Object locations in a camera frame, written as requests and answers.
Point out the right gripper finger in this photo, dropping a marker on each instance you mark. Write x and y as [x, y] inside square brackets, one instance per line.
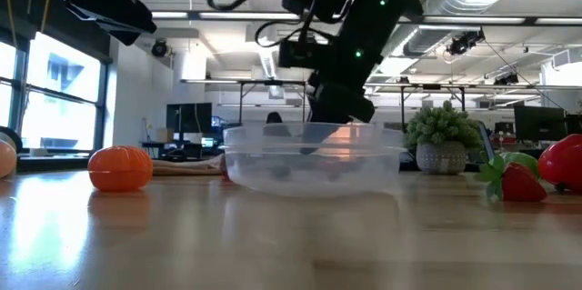
[318, 137]

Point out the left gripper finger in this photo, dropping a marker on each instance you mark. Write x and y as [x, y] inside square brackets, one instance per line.
[129, 24]

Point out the clear plastic tupperware container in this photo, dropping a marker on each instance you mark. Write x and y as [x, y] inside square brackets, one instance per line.
[314, 176]

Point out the orange toy pumpkin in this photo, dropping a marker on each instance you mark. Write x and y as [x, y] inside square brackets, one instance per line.
[120, 169]

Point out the toy peach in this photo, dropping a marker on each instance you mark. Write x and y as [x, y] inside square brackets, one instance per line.
[5, 160]

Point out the green toy cabbage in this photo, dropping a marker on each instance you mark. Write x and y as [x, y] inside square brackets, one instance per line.
[523, 160]

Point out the red toy strawberry green leaves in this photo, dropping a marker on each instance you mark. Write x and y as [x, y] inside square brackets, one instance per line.
[523, 185]

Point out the red toy bell pepper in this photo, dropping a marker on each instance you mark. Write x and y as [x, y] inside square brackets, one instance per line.
[561, 162]

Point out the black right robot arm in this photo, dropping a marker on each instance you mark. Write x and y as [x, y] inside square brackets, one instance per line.
[364, 17]

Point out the black ceiling-mounted device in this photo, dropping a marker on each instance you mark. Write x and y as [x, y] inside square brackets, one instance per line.
[159, 48]
[464, 42]

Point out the person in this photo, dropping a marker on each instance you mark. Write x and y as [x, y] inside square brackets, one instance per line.
[273, 119]

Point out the large office window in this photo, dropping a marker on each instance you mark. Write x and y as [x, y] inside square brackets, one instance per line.
[59, 99]

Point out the black computer monitor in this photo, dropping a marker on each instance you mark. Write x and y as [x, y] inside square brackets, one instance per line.
[538, 122]
[188, 117]

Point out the beige folded cloth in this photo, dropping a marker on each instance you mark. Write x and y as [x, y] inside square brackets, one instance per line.
[186, 167]

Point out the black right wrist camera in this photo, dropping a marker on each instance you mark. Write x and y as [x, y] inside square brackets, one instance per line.
[298, 53]

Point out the black metal frame stand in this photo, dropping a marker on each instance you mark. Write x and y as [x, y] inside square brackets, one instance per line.
[273, 83]
[432, 86]

